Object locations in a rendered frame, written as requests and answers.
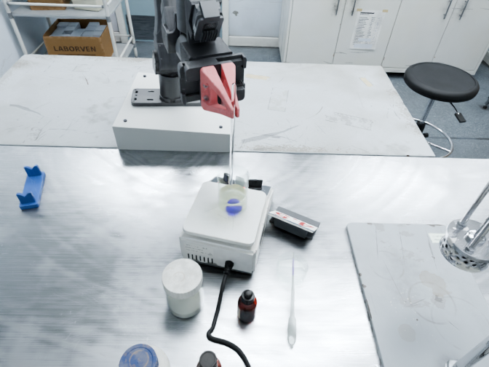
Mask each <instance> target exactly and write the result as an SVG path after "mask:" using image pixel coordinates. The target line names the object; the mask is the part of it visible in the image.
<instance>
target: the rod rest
mask: <svg viewBox="0 0 489 367"><path fill-rule="evenodd" d="M24 169H25V171H26V173H27V177H26V180H25V185H24V188H23V193H22V194H21V193H20V192H19V193H17V194H16V196H17V198H18V199H19V201H20V204H19V207H20V209H21V210H25V209H31V208H38V207H39V204H40V200H41V194H42V190H43V186H44V180H45V176H46V174H45V172H44V171H40V169H39V166H38V165H34V166H33V167H29V166H24Z"/></svg>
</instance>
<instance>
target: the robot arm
mask: <svg viewBox="0 0 489 367"><path fill-rule="evenodd" d="M221 3H222V0H154V10H155V26H154V48H155V50H152V65H153V69H154V73H155V74H156V75H157V74H158V75H159V89H145V88H136V89H134V90H133V91H132V98H131V104H132V106H201V107H202V108H203V109H204V110H205V111H210V112H213V113H216V114H222V115H224V116H226V117H228V118H231V119H233V118H234V108H233V106H232V105H231V86H232V84H233V83H236V108H235V117H236V118H238V117H239V103H238V101H240V100H243V99H244V98H245V83H244V73H245V68H246V67H247V58H246V57H245V56H244V55H243V54H242V53H241V52H240V53H235V54H233V52H232V51H231V50H230V49H229V48H228V46H227V45H226V43H225V42H224V41H223V40H222V38H220V37H218V35H219V33H220V29H221V26H222V24H223V21H224V18H223V13H222V11H221V8H220V6H221Z"/></svg>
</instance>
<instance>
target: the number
mask: <svg viewBox="0 0 489 367"><path fill-rule="evenodd" d="M271 213H272V214H274V215H276V216H279V217H282V218H284V219H287V220H288V221H292V222H294V223H296V224H299V225H301V226H304V227H306V228H308V229H311V230H314V229H315V228H316V227H315V226H312V225H309V224H306V223H304V222H302V221H299V220H297V219H295V218H292V217H289V216H286V215H285V214H283V213H280V212H277V211H274V212H271Z"/></svg>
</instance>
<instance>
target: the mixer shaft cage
mask: <svg viewBox="0 0 489 367"><path fill-rule="evenodd" d="M488 192H489V181H488V182H487V184H486V185H485V187H484V188H483V190H482V191H481V192H480V194H479V195H478V196H477V198H476V200H475V201H474V202H473V203H472V205H471V207H470V208H469V209H468V210H467V212H466V213H465V215H464V217H463V218H460V219H456V220H454V221H451V222H450V223H449V225H448V227H447V228H446V230H445V235H444V236H443V237H442V238H441V239H440V242H439V248H440V252H441V254H442V255H443V256H444V257H445V259H446V260H447V261H448V262H450V263H451V264H452V265H453V266H455V267H457V268H459V269H461V270H464V271H466V272H482V271H484V270H486V269H487V268H488V266H489V215H488V216H487V218H486V219H485V220H484V221H483V222H482V223H480V222H478V221H474V220H471V219H469V218H470V217H471V216H472V214H473V212H474V211H475V210H476V209H477V207H478V206H479V205H480V203H481V202H482V201H483V199H484V198H485V196H486V195H487V194H488ZM451 251H452V252H451ZM451 257H453V259H452V258H451ZM458 262H459V263H460V264H459V263H458ZM466 266H468V267H466Z"/></svg>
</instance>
